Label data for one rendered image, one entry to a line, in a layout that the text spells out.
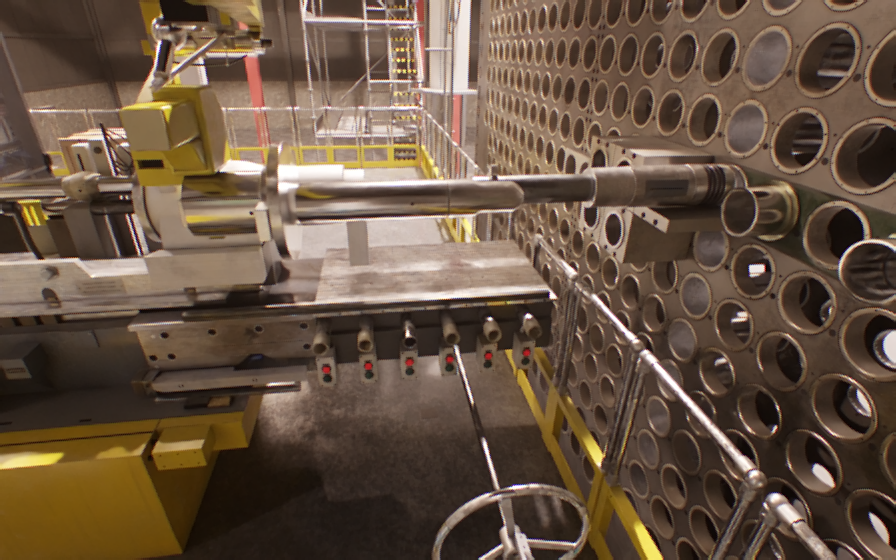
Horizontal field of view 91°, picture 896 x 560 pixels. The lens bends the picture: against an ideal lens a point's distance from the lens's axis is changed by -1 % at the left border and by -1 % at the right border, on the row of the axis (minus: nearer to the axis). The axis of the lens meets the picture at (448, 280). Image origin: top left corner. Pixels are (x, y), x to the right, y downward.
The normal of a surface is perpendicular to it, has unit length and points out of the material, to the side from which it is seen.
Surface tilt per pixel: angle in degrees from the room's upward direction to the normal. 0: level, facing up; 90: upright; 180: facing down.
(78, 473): 90
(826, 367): 90
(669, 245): 90
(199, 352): 90
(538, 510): 0
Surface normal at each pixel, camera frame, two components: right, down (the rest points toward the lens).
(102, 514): 0.15, 0.45
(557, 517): 0.01, -0.89
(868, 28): -0.99, 0.06
